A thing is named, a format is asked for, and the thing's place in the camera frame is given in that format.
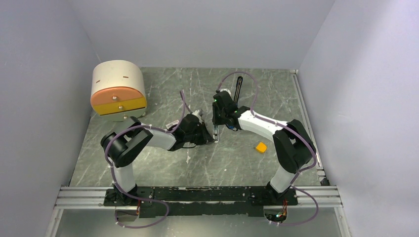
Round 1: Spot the red white staple box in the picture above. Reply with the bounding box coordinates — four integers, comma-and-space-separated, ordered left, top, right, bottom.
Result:
166, 120, 179, 130

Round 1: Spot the aluminium side rail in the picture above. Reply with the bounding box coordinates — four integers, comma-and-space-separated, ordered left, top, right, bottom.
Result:
289, 69, 331, 186

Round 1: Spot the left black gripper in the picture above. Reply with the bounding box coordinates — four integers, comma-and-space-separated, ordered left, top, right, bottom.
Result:
185, 121, 215, 145

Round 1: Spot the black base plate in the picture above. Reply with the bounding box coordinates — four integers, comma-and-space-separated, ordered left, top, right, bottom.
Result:
103, 186, 298, 218

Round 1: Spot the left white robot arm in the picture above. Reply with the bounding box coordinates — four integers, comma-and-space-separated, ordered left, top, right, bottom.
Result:
100, 114, 214, 205

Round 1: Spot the aluminium front rail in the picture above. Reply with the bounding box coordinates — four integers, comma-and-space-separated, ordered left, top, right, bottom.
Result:
54, 186, 343, 210

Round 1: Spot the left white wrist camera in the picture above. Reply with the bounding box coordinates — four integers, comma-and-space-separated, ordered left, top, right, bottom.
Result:
192, 109, 204, 121

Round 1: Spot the beige drawer cabinet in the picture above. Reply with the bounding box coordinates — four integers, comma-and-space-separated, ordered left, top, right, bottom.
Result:
90, 60, 147, 121

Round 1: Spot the blue stapler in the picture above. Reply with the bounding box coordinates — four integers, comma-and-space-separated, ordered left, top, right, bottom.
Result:
233, 76, 243, 108

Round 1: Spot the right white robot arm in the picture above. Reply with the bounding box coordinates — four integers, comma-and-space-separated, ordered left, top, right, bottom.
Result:
212, 91, 316, 204

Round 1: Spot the orange yellow block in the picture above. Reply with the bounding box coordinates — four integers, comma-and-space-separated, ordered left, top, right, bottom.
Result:
254, 142, 267, 154

